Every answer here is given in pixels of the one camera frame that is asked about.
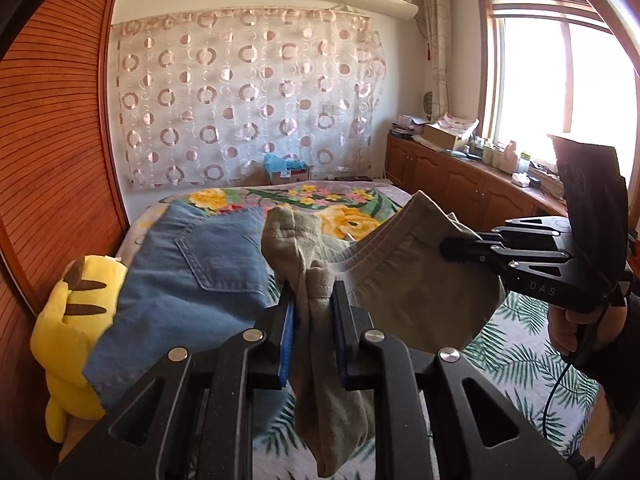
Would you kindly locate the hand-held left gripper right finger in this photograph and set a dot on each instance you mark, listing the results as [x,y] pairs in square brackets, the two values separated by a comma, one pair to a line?
[342,347]

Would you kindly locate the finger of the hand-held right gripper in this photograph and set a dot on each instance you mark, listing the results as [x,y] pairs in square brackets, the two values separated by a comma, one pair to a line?
[530,227]
[480,251]

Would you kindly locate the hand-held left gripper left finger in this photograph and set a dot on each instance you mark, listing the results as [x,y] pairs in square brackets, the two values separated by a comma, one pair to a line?
[287,342]

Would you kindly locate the khaki pants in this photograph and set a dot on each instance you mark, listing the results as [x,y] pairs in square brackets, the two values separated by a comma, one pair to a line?
[425,305]

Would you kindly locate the person's right forearm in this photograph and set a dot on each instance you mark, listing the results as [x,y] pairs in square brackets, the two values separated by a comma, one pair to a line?
[622,385]

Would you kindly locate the person's right hand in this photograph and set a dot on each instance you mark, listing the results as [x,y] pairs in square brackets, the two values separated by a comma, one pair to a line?
[560,332]

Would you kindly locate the white tissue pack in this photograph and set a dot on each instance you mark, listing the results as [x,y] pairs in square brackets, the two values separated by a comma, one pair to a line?
[521,179]

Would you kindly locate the white plastic bottle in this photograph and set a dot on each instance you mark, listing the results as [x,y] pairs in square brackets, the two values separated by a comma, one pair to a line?
[510,155]

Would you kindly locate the wooden cabinet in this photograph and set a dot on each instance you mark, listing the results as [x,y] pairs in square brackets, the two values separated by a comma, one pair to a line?
[450,180]

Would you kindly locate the palm leaf printed blanket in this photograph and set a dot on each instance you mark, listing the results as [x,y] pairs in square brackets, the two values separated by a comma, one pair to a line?
[525,360]

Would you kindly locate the blue denim jeans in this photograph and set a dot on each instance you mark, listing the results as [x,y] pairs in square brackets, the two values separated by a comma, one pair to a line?
[200,260]

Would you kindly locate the open cardboard box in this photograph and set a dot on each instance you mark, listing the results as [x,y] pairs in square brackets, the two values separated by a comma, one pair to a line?
[442,136]

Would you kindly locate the pile of newspapers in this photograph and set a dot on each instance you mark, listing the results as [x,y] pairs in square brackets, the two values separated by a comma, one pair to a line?
[460,122]

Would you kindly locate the floral printed blanket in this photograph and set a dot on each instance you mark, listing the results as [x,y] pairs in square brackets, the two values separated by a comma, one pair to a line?
[345,220]

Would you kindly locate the window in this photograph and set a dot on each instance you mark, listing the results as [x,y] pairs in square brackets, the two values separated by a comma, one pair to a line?
[530,85]

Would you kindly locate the brown cardboard box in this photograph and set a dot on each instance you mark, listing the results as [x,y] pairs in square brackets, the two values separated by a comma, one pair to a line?
[255,180]

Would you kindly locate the small cardboard box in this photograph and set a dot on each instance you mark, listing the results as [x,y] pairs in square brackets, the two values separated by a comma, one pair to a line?
[292,176]

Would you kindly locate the tied window curtain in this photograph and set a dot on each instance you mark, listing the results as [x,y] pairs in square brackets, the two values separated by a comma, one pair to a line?
[437,35]

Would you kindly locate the yellow plush toy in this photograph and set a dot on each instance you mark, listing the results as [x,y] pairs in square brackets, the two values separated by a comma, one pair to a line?
[60,330]

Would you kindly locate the sheer circle patterned curtain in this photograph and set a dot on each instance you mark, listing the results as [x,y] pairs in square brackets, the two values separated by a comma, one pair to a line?
[225,100]

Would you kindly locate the wooden slatted wardrobe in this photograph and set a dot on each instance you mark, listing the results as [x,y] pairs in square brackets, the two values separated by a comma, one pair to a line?
[55,135]

